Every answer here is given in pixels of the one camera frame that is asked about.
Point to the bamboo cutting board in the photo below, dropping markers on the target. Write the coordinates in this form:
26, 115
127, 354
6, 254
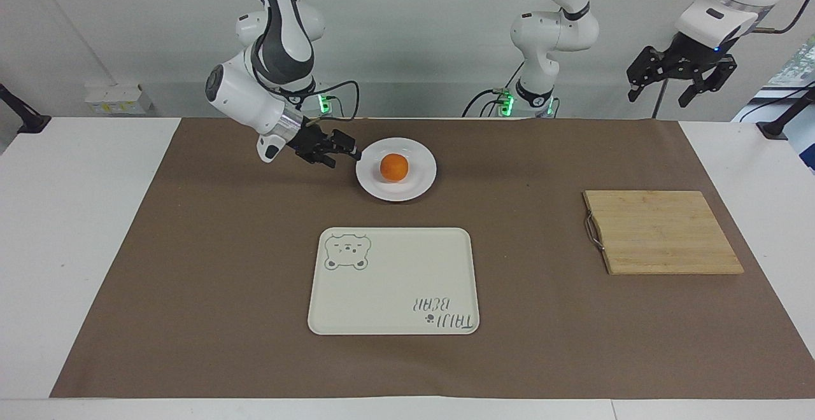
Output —
662, 232

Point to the white round plate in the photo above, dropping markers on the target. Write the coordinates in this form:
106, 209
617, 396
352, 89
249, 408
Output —
417, 181

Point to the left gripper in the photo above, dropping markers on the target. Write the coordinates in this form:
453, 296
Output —
699, 53

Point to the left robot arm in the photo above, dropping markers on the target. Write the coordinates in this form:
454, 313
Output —
560, 32

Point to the orange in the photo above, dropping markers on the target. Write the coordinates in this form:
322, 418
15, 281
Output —
394, 167

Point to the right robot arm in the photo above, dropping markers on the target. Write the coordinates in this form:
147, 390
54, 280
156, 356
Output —
280, 32

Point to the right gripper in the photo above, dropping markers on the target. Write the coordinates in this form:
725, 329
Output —
308, 140

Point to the white wall socket box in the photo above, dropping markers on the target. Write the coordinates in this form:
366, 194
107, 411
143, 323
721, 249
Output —
118, 98

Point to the cream tray with bear print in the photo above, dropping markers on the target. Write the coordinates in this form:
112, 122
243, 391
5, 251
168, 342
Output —
395, 280

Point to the black stand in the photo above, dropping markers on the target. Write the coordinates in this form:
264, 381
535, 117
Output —
25, 118
786, 121

